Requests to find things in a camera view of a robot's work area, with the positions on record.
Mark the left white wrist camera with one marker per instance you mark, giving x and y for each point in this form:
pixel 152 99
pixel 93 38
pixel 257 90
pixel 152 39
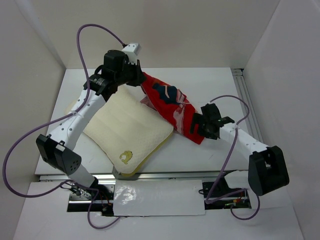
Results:
pixel 132 51

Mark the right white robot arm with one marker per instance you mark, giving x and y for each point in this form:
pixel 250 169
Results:
pixel 267 170

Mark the aluminium front rail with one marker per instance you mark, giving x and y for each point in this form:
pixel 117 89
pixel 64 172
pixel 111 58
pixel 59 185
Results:
pixel 146 176

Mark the red printed pillowcase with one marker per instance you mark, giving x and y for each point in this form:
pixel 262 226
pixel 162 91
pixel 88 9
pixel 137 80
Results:
pixel 172 105

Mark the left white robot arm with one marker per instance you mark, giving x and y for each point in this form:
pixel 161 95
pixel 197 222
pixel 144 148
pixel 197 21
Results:
pixel 57 148

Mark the white cover plate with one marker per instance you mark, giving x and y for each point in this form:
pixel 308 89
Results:
pixel 158 198

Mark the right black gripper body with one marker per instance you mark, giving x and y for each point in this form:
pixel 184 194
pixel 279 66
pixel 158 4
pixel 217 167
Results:
pixel 204 129

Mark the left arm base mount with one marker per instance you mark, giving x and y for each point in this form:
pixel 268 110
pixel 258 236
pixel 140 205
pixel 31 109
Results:
pixel 81 200

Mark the cream memory foam pillow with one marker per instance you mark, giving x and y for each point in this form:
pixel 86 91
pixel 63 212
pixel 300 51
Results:
pixel 128 131

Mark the aluminium side rail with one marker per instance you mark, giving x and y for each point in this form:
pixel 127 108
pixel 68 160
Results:
pixel 251 121

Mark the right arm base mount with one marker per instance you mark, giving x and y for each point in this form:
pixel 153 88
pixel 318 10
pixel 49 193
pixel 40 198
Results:
pixel 238 200

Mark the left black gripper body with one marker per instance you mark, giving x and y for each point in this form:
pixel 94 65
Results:
pixel 130 75

